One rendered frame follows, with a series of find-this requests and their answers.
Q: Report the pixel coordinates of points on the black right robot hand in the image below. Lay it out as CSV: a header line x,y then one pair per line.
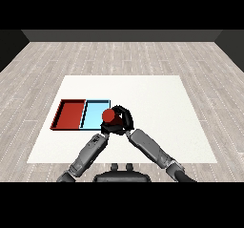
x,y
128,119

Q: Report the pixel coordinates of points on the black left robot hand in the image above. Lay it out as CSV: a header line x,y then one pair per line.
x,y
115,130

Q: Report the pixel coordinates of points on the small red can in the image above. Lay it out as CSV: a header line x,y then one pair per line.
x,y
109,115

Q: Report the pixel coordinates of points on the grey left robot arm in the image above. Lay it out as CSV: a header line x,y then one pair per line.
x,y
86,157

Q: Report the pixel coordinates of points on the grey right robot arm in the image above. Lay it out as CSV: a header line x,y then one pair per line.
x,y
152,149

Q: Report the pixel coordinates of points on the light blue shallow open box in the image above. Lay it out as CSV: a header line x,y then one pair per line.
x,y
93,115

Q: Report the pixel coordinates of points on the red shallow open box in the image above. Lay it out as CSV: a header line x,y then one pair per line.
x,y
70,114

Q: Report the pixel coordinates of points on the dark grey robot body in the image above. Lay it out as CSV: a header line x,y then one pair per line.
x,y
122,176

